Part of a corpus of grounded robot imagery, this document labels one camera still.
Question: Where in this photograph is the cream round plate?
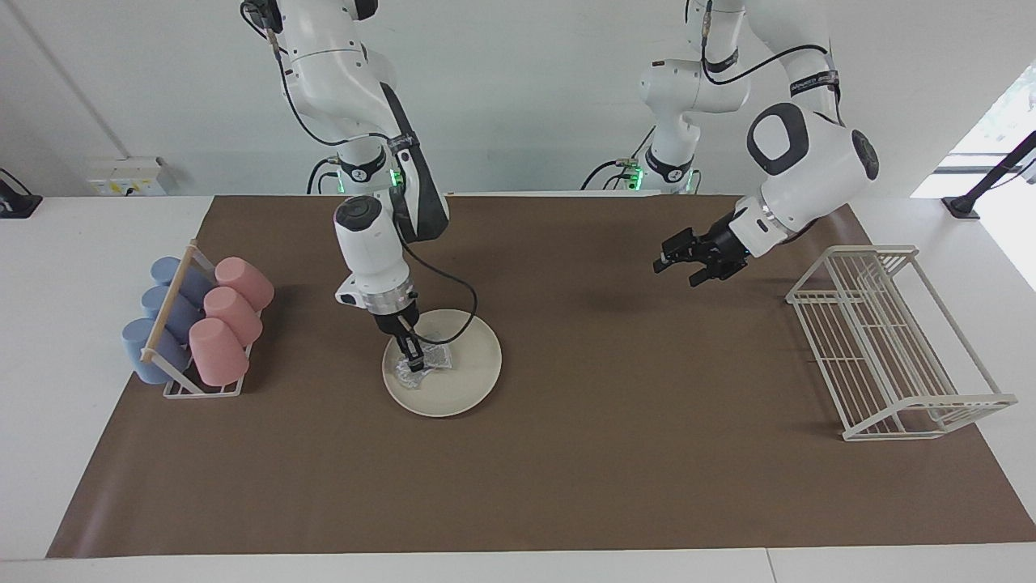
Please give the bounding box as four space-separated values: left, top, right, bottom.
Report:
382 309 503 419

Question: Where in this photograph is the pink plastic cup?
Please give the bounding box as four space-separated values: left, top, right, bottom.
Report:
189 317 250 387
214 257 275 311
203 286 265 345

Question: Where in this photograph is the brown table mat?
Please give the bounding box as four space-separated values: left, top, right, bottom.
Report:
46 194 1036 560

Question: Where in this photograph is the blue plastic cup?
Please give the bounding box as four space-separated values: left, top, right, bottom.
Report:
151 257 215 304
121 317 193 385
141 285 203 341

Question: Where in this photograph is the black angled stand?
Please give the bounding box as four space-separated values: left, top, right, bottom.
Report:
941 130 1036 219

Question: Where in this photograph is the black table clamp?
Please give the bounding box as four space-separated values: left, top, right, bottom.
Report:
0 168 43 219

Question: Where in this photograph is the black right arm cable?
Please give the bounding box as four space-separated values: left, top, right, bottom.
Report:
240 0 479 347

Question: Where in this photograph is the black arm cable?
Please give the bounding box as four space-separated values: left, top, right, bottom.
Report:
684 0 843 106
240 0 479 347

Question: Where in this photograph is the black base cable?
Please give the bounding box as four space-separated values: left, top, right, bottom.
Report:
306 156 341 195
580 126 658 193

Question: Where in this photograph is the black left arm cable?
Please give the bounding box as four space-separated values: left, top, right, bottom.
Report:
684 0 843 106

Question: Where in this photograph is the white wire dish rack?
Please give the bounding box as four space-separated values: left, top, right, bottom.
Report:
786 245 1019 442

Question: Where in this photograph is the white wire cup rack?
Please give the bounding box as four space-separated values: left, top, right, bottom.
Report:
140 239 264 399

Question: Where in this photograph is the white wall outlet box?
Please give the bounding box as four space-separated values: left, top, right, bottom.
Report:
87 156 168 197

